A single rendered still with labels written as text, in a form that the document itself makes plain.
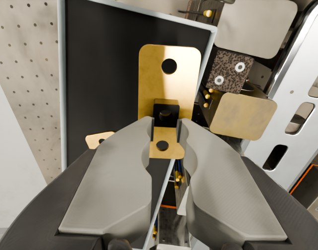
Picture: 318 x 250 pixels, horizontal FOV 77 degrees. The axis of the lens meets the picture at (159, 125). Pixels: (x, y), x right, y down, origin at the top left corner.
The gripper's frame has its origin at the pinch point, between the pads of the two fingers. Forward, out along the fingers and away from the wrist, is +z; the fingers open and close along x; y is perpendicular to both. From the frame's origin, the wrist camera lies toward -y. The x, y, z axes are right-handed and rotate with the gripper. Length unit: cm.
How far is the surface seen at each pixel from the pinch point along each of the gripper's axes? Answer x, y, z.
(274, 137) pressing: 25.2, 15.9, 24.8
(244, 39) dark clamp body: 10.4, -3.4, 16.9
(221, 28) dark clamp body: 7.2, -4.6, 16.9
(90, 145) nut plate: -8.2, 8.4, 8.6
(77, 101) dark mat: -9.1, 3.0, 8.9
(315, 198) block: 39, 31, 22
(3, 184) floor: -139, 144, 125
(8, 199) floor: -141, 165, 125
